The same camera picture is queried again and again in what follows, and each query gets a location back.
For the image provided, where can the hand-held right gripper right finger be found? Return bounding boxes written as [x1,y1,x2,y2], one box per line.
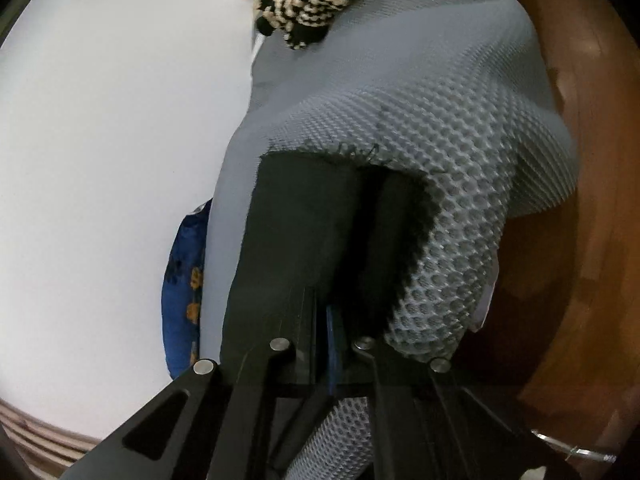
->
[334,305,583,480]

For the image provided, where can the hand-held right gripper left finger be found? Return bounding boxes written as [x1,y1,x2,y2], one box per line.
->
[64,284,336,480]

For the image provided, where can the black pants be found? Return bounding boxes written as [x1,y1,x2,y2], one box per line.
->
[218,151,441,391]

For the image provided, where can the dark blue floral pillow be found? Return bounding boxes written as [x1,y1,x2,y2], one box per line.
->
[161,199,213,381]

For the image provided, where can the grey mesh mattress pad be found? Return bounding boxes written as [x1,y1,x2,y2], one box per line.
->
[197,0,583,480]

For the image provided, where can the beige wooden moulding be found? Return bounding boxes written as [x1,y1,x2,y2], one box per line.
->
[0,397,101,480]

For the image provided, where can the black and cream striped knit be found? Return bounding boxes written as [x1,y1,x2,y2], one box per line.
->
[252,0,368,51]

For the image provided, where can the brown wooden bed frame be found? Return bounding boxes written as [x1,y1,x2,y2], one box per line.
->
[475,0,640,480]

